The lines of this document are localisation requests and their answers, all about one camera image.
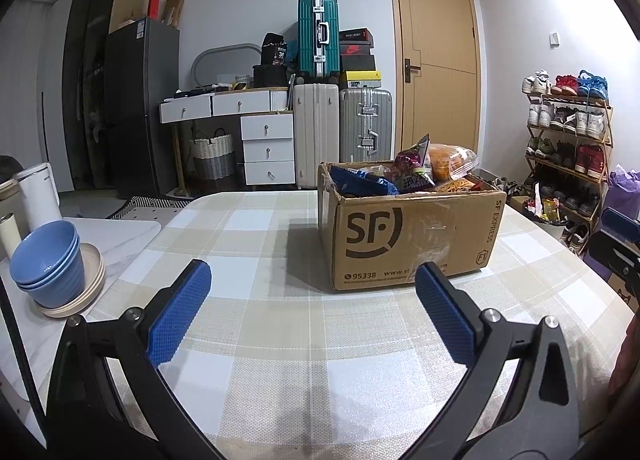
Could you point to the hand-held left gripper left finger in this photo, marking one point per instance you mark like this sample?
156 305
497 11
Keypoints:
180 310

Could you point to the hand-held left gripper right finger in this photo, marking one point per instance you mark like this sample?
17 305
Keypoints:
445 315

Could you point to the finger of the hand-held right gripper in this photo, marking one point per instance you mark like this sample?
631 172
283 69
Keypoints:
617 260
622 225

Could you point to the brown cardboard box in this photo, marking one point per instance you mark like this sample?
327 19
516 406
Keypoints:
415 235

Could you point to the red foil snack bag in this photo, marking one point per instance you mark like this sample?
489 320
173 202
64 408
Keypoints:
481 184

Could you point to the pink purple candy bag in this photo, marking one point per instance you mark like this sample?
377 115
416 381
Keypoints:
412 164

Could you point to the orange snack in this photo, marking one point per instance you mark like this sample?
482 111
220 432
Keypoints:
450 159

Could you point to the blue cookie packet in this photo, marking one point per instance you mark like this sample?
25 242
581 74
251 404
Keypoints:
362 182

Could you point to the purple fabric bag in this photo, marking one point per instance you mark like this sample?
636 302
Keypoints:
622 190

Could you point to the small printed cardboard box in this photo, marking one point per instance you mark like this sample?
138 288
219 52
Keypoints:
625 295

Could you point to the white trash bin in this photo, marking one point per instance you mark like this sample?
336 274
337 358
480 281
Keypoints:
550 225

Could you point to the wooden shoe rack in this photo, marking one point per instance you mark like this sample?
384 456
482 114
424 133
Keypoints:
607 139

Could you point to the beige plate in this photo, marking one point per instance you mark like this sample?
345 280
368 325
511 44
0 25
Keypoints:
92 285

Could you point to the striped rug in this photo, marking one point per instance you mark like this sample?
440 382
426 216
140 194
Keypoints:
150 207

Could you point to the shoe rack with shoes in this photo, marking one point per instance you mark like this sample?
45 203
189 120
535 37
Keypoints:
565 119

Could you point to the pile of dark shoes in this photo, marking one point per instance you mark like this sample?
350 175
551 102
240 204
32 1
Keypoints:
502 186

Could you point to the stack of blue bowls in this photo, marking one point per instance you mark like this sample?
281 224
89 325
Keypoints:
47 265

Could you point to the woven laundry basket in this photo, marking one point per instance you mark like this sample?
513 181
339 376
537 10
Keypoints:
214 157

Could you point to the white kettle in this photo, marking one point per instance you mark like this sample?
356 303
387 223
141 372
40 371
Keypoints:
40 200

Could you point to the white dresser with drawers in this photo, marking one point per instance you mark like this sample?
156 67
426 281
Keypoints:
267 149

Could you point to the white cup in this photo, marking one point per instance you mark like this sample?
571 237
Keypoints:
10 237

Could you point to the silver suitcase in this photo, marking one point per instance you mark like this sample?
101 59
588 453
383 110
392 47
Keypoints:
365 124

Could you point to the dark grey fridge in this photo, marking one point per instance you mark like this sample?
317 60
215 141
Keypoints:
142 104

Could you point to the white suitcase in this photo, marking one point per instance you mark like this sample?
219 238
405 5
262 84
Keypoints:
315 134

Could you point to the wooden door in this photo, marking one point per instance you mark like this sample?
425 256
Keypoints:
440 64

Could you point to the dark tall cabinet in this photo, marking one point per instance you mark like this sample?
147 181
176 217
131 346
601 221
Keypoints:
87 79

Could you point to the oval mirror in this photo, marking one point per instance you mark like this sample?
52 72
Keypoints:
220 64

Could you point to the black storage box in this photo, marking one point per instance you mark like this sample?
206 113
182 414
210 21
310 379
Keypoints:
271 76

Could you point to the plain black shoe box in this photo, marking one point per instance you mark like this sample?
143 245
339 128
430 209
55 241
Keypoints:
358 63

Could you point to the black printed bag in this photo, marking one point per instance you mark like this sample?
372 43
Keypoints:
274 48

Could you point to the red black shoe box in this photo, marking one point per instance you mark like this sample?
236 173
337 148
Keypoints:
357 49

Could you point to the brown cardboard sheet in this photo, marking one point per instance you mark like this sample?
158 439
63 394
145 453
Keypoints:
173 7

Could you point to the teal suitcase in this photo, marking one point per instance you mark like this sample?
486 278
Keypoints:
317 37

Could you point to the red paper bag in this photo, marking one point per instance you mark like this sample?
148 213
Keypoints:
154 4

